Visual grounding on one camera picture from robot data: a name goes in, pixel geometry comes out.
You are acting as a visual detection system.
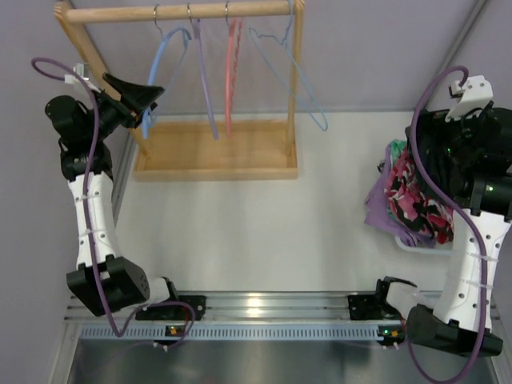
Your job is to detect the blue plastic hanger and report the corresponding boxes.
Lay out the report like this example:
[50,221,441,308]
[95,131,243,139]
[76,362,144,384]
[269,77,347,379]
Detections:
[140,3,192,139]

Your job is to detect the black trousers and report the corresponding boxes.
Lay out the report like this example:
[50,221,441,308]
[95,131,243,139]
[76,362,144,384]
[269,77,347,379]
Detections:
[416,110,482,206]

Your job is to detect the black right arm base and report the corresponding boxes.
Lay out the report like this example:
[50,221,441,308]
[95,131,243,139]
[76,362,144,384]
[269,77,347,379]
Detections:
[347,294,386,321]

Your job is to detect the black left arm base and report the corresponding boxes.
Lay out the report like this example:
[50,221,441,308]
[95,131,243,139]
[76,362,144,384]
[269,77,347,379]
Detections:
[135,294,206,322]

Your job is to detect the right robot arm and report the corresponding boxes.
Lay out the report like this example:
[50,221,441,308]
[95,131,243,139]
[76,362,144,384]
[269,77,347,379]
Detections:
[378,104,511,357]

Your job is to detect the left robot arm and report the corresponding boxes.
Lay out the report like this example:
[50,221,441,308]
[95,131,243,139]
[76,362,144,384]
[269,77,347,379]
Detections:
[45,74,175,316]

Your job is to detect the pink plastic hanger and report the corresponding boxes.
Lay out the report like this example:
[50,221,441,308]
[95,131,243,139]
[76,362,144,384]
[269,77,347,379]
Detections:
[225,1,243,138]

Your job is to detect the purple plastic hanger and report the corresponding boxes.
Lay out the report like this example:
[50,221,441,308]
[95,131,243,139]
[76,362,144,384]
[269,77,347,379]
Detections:
[186,3,218,141]

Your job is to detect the wooden clothes rack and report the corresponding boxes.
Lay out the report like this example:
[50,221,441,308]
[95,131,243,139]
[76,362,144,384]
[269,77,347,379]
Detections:
[54,1,305,182]

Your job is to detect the green garment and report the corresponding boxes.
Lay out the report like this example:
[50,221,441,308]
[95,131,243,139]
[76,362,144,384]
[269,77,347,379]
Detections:
[390,139,407,162]

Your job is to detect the purple garment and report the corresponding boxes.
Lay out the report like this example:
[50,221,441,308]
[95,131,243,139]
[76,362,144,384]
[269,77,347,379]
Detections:
[365,143,435,248]

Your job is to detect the pink camouflage garment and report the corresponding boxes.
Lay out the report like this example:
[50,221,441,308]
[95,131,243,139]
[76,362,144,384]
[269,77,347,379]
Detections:
[384,146,454,245]

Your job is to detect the white laundry basket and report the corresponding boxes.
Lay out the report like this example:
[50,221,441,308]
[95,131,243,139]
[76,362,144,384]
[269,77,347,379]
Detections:
[394,236,453,257]

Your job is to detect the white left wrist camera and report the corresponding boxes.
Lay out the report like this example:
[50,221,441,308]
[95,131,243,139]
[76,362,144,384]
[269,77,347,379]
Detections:
[64,62,100,95]

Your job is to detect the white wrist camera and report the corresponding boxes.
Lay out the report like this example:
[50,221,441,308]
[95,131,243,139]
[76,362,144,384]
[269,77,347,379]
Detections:
[64,62,100,95]
[445,75,494,122]

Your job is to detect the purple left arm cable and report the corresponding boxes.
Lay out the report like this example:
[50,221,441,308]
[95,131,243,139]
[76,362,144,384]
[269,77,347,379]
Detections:
[30,58,196,353]

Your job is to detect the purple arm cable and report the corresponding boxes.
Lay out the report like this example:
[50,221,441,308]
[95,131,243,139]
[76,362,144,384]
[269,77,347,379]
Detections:
[30,58,196,353]
[404,66,493,383]

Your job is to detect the light blue wire hanger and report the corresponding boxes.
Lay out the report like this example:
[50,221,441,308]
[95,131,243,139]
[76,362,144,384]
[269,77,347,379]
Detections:
[247,0,329,132]

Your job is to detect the aluminium mounting rail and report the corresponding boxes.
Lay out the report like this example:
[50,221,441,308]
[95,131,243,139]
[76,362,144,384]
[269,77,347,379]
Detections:
[63,290,501,322]

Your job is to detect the slotted grey cable duct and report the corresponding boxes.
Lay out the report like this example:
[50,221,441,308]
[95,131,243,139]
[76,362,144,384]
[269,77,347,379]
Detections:
[78,322,405,342]

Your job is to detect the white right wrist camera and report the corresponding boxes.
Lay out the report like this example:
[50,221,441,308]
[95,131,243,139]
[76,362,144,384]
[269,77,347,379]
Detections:
[445,75,494,122]

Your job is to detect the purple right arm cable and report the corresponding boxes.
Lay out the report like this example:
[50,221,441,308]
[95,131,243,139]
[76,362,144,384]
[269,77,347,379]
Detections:
[404,66,493,383]

